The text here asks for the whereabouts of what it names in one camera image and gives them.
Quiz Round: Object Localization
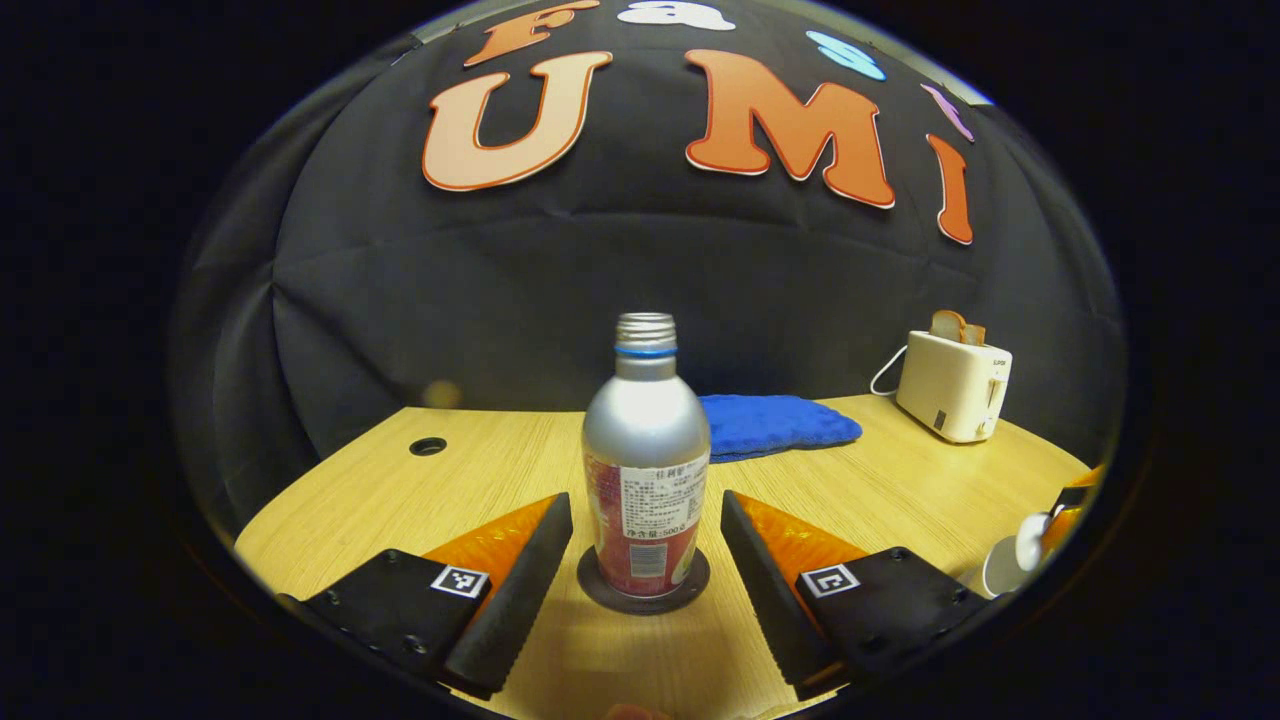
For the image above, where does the blue folded cloth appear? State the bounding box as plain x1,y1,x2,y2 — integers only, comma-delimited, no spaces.
698,394,863,463

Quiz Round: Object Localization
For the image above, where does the silver water bottle red label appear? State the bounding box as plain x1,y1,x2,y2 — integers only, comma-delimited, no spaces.
582,312,712,599

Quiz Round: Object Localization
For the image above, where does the white toaster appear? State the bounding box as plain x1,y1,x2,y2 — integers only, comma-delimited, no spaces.
896,331,1013,444

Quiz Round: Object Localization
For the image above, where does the white teacup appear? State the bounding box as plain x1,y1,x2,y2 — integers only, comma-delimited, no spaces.
980,535,1041,599

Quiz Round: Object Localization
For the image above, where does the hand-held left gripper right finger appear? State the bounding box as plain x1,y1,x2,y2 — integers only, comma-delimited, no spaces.
720,490,993,701

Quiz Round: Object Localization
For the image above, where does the dark round coaster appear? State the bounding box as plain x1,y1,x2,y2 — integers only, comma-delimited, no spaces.
577,545,711,615

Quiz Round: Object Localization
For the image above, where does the white teacup lid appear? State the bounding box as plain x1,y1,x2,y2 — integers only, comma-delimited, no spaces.
1015,512,1052,571

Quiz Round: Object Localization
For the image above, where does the bread slice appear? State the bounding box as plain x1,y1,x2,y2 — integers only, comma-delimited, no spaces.
930,310,987,347

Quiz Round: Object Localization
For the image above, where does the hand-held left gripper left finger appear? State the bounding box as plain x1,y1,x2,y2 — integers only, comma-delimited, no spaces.
275,492,575,701

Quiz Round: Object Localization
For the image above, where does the white toaster cable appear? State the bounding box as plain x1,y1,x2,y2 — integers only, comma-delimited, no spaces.
870,345,909,398

